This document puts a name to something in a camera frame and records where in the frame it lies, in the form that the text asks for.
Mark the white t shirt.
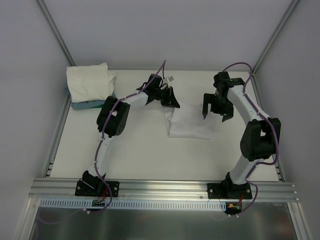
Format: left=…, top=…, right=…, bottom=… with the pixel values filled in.
left=66, top=63, right=117, bottom=103
left=163, top=102, right=214, bottom=140

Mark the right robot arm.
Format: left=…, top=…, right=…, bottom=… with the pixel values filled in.
left=202, top=71, right=281, bottom=200

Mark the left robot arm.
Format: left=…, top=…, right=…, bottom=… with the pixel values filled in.
left=75, top=74, right=180, bottom=197

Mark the folded green t shirt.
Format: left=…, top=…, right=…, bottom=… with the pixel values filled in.
left=93, top=104, right=103, bottom=109

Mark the folded white t shirt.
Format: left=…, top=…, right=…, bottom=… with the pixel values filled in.
left=66, top=63, right=117, bottom=103

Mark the folded blue t shirt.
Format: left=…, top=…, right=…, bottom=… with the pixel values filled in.
left=71, top=100, right=105, bottom=110

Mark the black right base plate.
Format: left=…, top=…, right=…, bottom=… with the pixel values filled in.
left=207, top=182, right=253, bottom=200

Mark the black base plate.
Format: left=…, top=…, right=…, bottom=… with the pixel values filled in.
left=74, top=178, right=120, bottom=197
left=207, top=182, right=253, bottom=200

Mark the aluminium front rail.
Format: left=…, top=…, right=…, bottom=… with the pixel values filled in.
left=29, top=177, right=300, bottom=203

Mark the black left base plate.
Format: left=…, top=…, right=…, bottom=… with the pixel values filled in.
left=74, top=178, right=120, bottom=197

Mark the right aluminium frame post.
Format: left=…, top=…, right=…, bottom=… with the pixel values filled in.
left=253, top=0, right=300, bottom=75

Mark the aluminium frame post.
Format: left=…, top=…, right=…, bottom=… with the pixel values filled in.
left=35, top=0, right=76, bottom=67
left=253, top=0, right=300, bottom=75

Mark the left side aluminium rail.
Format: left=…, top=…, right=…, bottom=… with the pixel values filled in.
left=41, top=95, right=71, bottom=178

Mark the left aluminium frame post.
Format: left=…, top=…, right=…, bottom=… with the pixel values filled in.
left=35, top=0, right=76, bottom=67

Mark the white slotted cable duct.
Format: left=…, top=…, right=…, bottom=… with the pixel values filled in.
left=39, top=198, right=227, bottom=212

